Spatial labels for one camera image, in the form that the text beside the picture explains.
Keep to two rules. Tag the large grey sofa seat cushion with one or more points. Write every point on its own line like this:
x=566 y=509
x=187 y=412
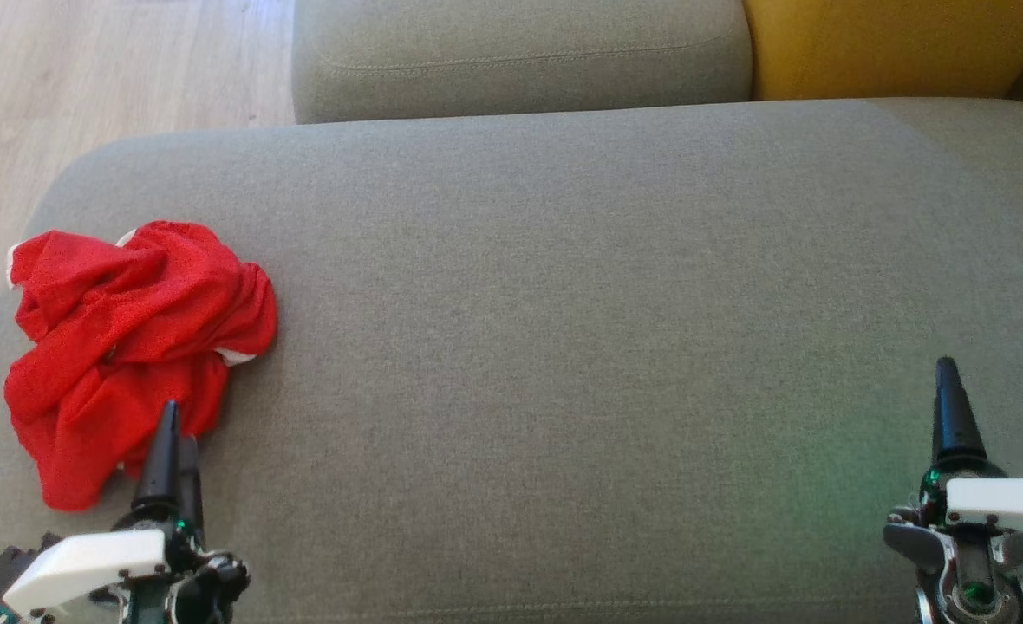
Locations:
x=563 y=347

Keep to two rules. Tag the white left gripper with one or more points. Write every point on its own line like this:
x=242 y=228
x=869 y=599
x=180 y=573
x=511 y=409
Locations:
x=87 y=563

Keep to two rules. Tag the red basketball jersey white sleeves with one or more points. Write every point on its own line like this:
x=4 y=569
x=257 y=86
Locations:
x=78 y=433

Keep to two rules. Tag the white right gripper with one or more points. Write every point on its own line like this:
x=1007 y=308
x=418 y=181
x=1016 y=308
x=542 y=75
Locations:
x=1006 y=507

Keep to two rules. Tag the wide yellow sofa backrest cushion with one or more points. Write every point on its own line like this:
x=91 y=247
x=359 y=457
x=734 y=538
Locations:
x=893 y=43

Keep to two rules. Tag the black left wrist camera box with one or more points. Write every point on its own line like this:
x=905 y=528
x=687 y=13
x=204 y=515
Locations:
x=10 y=565

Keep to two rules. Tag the medium grey sofa seat cushion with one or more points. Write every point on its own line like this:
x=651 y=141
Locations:
x=520 y=52

